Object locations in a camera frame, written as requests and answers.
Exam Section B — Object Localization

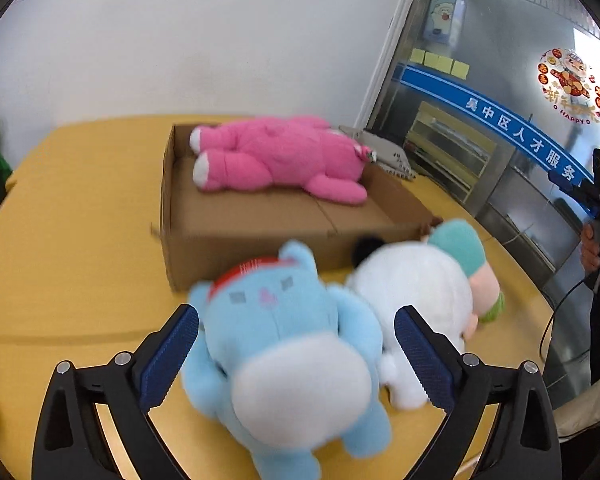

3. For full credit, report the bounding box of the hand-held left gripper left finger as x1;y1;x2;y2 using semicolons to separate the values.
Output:
31;304;201;480

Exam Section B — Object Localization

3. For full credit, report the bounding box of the red round window sticker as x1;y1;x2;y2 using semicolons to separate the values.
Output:
537;49;600;123

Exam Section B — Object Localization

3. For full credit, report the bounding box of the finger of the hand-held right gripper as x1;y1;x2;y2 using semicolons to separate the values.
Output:
546;170;599;209

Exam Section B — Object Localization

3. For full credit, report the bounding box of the person's right hand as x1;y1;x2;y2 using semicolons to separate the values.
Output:
580;221;600;275

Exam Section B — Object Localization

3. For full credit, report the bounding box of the yellow wooden desktop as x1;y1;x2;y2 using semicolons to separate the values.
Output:
0;115;563;480

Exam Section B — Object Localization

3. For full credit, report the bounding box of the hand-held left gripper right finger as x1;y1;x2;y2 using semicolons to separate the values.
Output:
394;304;563;480

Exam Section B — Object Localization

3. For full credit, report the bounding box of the pink plush bear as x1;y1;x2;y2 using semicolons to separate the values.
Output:
189;115;378;206

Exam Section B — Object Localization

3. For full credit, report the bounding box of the white plush toy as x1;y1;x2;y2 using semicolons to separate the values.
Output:
345;219;506;410

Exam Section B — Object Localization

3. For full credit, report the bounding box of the light blue plush toy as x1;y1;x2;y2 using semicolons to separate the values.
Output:
181;240;393;480

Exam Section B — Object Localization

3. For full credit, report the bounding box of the blue cartoon poster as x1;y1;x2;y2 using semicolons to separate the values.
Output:
422;0;466;46

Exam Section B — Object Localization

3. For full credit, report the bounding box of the yellow shelf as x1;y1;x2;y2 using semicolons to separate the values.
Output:
405;101;498;203

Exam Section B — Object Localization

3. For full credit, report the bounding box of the beige cloth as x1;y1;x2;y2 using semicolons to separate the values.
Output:
554;372;600;443

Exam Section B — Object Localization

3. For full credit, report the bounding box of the cardboard box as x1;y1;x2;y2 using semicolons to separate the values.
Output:
150;121;443;292

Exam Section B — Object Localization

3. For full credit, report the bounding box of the black cable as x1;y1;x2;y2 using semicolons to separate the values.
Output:
540;270;600;366

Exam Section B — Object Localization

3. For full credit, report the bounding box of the white door frame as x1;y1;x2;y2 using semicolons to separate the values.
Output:
357;0;426;133

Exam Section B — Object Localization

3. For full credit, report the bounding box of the blue window banner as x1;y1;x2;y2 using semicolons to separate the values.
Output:
397;62;596;186

